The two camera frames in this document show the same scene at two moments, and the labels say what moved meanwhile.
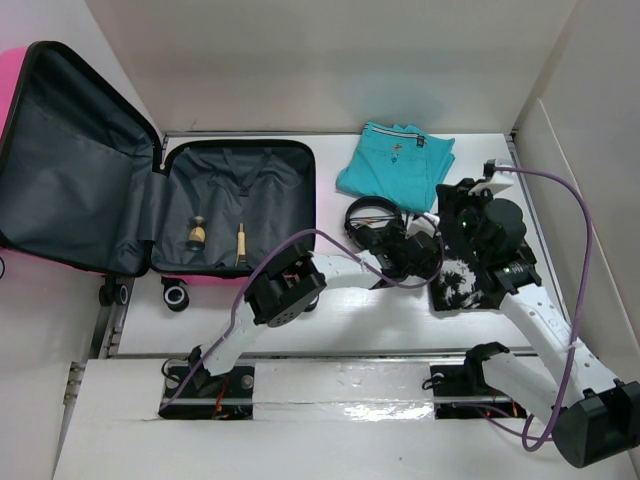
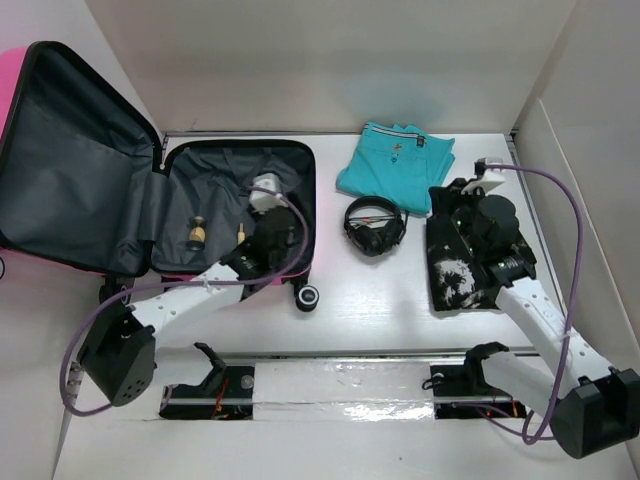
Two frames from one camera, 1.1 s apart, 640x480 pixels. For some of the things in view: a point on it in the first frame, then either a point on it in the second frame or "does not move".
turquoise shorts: x=399 y=163 does not move
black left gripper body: x=423 y=269 -> x=280 y=261
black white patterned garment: x=457 y=286 does not move
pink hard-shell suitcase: x=89 y=186 does not move
